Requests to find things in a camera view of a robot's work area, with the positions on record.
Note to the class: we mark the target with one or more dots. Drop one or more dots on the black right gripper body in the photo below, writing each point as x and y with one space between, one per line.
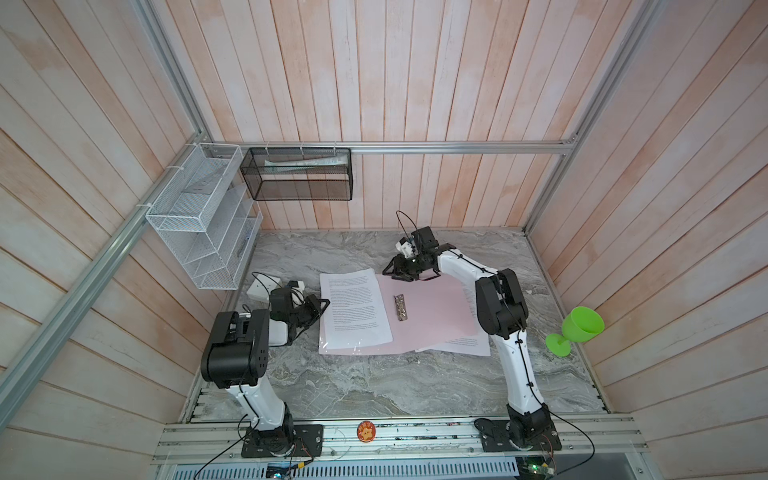
410 266

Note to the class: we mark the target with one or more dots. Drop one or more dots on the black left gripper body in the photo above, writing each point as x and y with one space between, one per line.
303 314

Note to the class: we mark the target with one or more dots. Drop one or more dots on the printed white paper sheet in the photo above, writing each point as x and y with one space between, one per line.
356 317

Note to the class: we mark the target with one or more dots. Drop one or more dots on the pink file folder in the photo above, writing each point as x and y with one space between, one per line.
438 312

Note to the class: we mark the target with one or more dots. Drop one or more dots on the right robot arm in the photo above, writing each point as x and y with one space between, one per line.
502 313

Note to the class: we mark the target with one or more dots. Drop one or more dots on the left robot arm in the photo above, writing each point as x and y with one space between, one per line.
236 357

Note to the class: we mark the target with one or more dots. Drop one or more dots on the metal folder clip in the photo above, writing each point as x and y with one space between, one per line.
400 307

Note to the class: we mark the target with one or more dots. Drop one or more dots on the white power socket box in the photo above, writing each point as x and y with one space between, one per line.
262 286

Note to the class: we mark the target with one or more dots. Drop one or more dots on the printed white paper stack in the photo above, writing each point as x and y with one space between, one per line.
474 345

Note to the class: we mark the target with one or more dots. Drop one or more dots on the red round sticker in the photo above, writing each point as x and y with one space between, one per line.
366 431

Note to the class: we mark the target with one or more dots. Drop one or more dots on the green plastic goblet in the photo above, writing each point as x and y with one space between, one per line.
579 326

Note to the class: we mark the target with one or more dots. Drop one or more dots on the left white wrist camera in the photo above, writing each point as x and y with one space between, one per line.
297 291

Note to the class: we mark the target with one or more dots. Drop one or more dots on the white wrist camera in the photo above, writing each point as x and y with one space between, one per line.
297 291
407 247

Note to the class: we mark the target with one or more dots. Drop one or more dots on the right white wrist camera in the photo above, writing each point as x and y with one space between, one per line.
407 247

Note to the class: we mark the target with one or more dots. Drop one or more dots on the white wire mesh shelf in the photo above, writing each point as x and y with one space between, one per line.
205 218

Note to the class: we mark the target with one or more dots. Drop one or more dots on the black wire mesh basket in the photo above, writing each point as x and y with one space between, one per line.
298 173

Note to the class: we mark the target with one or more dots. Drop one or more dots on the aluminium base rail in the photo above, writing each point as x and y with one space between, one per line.
406 438

